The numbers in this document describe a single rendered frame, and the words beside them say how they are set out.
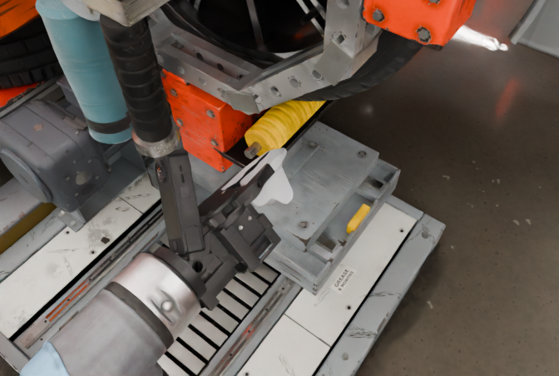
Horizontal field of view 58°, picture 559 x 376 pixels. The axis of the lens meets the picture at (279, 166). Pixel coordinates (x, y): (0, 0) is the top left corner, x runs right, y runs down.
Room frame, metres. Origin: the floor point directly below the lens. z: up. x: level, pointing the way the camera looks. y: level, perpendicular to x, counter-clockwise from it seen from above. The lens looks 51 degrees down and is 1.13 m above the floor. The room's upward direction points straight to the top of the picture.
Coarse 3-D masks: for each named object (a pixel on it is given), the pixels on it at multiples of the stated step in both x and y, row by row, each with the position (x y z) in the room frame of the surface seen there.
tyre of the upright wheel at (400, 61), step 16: (176, 16) 0.74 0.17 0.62; (192, 32) 0.71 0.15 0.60; (384, 32) 0.51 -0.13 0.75; (224, 48) 0.68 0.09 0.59; (384, 48) 0.51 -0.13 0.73; (400, 48) 0.50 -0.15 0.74; (416, 48) 0.49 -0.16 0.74; (256, 64) 0.63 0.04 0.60; (272, 64) 0.62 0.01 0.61; (368, 64) 0.52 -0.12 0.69; (384, 64) 0.51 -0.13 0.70; (400, 64) 0.50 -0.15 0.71; (352, 80) 0.53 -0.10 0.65; (368, 80) 0.52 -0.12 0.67; (304, 96) 0.58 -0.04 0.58; (320, 96) 0.56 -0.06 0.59; (336, 96) 0.55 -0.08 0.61
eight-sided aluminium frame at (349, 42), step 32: (352, 0) 0.45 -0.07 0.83; (160, 32) 0.68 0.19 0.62; (352, 32) 0.44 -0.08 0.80; (160, 64) 0.65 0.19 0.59; (192, 64) 0.61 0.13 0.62; (224, 64) 0.62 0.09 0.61; (288, 64) 0.54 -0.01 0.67; (320, 64) 0.46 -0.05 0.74; (352, 64) 0.44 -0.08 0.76; (224, 96) 0.56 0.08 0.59; (256, 96) 0.53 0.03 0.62; (288, 96) 0.49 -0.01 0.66
